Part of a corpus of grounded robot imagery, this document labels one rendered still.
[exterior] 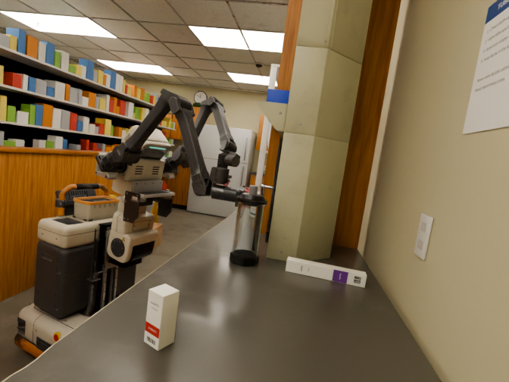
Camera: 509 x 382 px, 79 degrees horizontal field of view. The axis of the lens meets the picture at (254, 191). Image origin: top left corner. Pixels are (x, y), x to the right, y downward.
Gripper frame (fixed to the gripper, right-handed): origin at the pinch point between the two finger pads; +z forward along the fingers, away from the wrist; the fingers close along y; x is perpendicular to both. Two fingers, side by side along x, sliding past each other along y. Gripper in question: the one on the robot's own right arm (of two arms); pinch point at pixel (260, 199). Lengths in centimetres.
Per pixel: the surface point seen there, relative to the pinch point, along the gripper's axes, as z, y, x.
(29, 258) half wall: -188, 82, 103
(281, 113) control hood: 3.2, -1.8, -33.3
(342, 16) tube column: 19, 7, -69
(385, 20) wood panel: 39, 42, -79
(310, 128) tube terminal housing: 14.2, -2.2, -29.3
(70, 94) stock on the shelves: -241, 193, -28
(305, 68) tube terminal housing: 9, 0, -49
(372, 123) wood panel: 42, 36, -35
